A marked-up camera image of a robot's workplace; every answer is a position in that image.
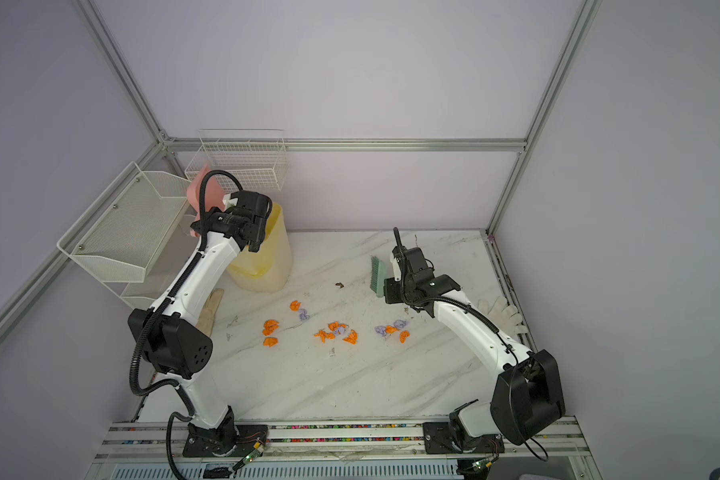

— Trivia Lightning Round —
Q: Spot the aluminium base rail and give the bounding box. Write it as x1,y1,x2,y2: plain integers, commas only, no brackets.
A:
86,417,601,479

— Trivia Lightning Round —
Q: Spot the beige trash bin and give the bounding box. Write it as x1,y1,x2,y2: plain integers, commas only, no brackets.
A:
226,203,293,293

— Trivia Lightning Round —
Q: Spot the white knit glove right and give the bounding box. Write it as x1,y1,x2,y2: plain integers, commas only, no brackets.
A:
478,296,529,340

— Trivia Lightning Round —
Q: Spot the white mesh shelf basket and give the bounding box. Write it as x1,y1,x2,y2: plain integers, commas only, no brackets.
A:
57,163,190,283
120,215,198,309

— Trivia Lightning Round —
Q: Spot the orange purple scraps centre left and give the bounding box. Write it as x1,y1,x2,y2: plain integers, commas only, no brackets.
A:
289,300,359,345

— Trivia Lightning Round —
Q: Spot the orange purple scrap pile centre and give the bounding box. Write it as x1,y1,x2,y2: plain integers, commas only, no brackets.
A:
374,319,410,344

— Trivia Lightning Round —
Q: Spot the pink dustpan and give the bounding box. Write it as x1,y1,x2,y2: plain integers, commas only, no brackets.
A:
186,164,226,220

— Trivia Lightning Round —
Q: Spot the white mesh lower shelf basket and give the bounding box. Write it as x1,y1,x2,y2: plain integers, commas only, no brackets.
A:
120,215,198,309

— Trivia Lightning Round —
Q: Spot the yellow plastic bin liner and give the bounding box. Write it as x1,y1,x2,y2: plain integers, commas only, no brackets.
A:
227,203,290,278

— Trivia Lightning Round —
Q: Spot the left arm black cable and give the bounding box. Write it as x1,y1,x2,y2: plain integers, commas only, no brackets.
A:
128,169,244,480

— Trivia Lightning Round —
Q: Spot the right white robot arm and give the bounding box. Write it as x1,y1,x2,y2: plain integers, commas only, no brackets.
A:
384,245,566,445

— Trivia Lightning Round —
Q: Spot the cream fabric glove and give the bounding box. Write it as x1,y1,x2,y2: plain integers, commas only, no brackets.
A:
196,288,224,337

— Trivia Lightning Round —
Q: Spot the green hand brush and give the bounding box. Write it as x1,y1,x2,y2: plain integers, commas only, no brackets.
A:
370,256,387,298

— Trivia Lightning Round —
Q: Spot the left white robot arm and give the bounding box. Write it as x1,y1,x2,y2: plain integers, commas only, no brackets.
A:
128,190,273,456

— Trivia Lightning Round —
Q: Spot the white wire wall basket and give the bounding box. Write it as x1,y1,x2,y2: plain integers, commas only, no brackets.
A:
184,129,290,192

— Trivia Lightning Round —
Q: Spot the orange paper scraps far left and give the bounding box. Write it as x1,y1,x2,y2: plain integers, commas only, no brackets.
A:
262,319,280,347

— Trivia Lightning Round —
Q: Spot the white mesh upper shelf basket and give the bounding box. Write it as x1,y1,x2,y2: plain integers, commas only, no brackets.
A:
57,163,190,283

